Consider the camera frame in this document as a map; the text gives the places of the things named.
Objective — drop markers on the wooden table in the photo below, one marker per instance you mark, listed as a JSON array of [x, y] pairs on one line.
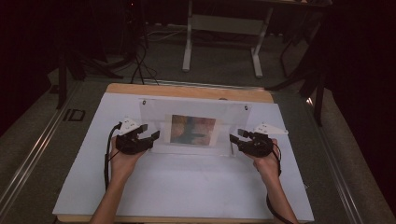
[[186, 91]]

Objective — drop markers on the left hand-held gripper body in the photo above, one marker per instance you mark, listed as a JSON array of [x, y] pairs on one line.
[[132, 140]]

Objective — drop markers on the person's right hand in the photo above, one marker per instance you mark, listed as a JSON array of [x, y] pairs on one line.
[[267, 163]]

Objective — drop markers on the black metal stand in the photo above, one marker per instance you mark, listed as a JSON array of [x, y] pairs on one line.
[[311, 74]]

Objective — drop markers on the white metal desk frame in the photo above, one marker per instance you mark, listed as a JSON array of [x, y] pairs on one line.
[[224, 25]]

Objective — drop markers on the colourful printed picture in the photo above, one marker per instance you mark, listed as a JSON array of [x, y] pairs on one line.
[[193, 129]]

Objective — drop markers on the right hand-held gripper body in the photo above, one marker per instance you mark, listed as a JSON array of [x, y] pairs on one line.
[[260, 141]]

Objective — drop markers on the person's left hand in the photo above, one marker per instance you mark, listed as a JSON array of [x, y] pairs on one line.
[[123, 163]]

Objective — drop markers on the white table cover sheet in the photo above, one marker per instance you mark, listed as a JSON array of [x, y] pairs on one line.
[[186, 186]]

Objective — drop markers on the metal floor rail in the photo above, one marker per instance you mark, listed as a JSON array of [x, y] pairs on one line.
[[34, 155], [339, 168]]

